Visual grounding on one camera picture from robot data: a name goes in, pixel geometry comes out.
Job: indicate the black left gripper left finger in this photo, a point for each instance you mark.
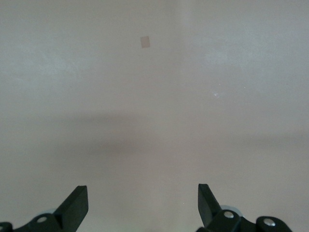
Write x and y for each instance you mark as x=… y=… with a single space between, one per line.
x=72 y=210

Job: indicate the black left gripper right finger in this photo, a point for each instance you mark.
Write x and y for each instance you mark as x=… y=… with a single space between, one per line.
x=208 y=207

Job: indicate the brown tape patch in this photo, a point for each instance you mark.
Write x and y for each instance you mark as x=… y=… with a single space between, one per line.
x=145 y=42

